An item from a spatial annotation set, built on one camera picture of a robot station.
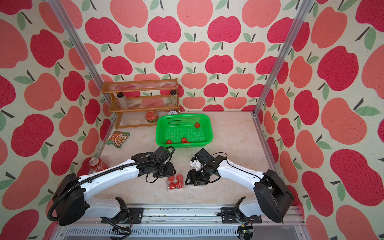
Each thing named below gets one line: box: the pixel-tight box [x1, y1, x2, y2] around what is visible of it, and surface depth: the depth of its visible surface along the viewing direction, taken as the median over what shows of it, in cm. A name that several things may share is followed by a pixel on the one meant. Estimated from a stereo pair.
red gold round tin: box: [145, 110, 158, 123], surface depth 117 cm
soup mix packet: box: [106, 131, 131, 149], surface depth 105 cm
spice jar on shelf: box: [170, 89, 178, 106], surface depth 103 cm
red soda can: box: [89, 157, 109, 172], surface depth 84 cm
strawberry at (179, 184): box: [176, 180, 184, 189], surface depth 82 cm
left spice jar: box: [117, 92, 128, 108], surface depth 100 cm
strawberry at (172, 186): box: [169, 182, 177, 190], surface depth 83 cm
